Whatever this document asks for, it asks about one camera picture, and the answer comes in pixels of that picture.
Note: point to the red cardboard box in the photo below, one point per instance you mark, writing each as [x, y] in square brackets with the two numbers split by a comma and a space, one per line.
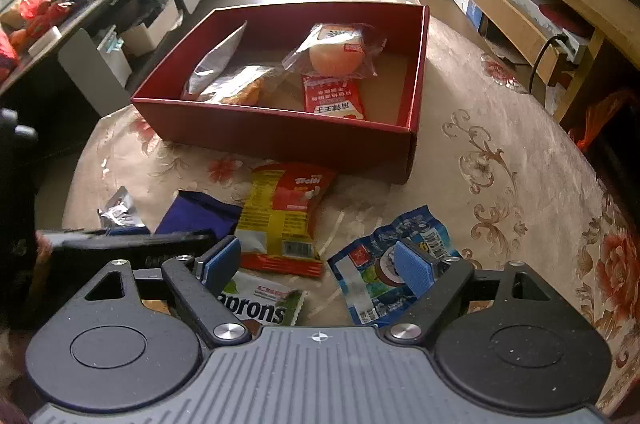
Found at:
[280, 139]

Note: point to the long clear green-white packet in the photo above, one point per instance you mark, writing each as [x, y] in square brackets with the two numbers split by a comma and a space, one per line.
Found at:
[215, 59]

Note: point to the white storage box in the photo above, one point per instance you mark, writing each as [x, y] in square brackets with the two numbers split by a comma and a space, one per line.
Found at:
[150, 29]

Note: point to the orange plastic bag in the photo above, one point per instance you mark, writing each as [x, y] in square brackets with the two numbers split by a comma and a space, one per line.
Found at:
[600, 119]

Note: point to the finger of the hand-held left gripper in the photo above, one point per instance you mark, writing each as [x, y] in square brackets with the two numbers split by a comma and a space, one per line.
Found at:
[130, 246]

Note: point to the clear bag of yellow puffs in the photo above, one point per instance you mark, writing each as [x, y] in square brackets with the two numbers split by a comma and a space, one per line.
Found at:
[240, 87]

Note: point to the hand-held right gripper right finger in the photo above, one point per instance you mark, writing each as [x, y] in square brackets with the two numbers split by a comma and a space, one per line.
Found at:
[415, 271]

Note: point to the small silver snack packet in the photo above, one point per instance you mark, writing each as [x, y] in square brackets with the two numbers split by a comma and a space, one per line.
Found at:
[120, 211]

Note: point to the purple snack packet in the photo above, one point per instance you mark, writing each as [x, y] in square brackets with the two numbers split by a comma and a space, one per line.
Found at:
[195, 214]

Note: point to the white chocolate pie packet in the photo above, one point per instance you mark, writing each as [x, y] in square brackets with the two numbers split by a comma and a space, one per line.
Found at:
[265, 304]

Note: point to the white flat tray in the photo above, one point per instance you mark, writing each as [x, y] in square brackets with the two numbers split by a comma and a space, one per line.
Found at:
[45, 40]

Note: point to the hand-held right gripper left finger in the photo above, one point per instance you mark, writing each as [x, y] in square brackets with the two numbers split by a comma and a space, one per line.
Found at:
[222, 265]

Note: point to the blue snack packet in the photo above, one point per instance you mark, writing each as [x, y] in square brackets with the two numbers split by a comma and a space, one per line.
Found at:
[370, 264]

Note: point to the blue and white box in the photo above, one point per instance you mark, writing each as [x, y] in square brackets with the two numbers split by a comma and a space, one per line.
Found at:
[465, 7]

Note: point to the bun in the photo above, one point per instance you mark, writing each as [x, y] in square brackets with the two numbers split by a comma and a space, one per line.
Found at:
[332, 54]

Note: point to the red plastic bag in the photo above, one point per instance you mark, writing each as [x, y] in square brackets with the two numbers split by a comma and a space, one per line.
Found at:
[47, 7]

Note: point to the yellow and red snack packet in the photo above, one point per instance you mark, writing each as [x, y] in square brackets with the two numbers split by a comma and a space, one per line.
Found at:
[280, 214]

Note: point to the red and green snack packet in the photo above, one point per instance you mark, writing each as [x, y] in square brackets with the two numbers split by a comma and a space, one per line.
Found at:
[332, 97]

